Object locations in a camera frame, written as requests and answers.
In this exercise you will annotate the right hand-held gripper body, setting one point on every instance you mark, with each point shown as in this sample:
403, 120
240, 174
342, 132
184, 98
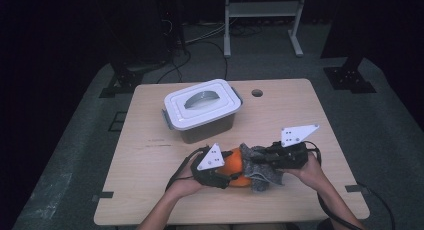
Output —
293, 156

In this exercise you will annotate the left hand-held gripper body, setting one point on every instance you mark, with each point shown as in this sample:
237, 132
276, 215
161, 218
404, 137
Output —
210, 160

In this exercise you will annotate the orange plush toy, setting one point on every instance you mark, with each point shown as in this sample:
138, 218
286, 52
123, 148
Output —
233, 163

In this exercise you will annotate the grey fuzzy cloth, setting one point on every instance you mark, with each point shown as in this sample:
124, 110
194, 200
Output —
263, 180

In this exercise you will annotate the clear grey storage box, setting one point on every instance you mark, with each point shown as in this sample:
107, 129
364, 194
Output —
206, 133

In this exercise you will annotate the white storage box lid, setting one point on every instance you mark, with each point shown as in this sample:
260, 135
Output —
200, 118

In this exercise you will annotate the person's right hand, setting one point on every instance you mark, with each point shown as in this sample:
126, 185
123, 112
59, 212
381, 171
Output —
311, 173

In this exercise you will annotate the person's left hand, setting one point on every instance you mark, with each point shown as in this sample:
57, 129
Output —
185, 188

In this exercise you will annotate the person's legs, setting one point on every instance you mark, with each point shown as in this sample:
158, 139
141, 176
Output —
200, 227

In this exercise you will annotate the black tape strip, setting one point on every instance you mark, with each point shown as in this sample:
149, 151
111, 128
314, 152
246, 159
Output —
355, 189
105, 195

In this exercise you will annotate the black stand base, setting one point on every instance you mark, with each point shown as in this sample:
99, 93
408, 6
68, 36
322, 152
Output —
125, 80
348, 80

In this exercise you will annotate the white metal stand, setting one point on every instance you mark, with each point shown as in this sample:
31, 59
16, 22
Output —
263, 8

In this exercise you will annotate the black equipment rack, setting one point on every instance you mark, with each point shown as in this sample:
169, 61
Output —
170, 23

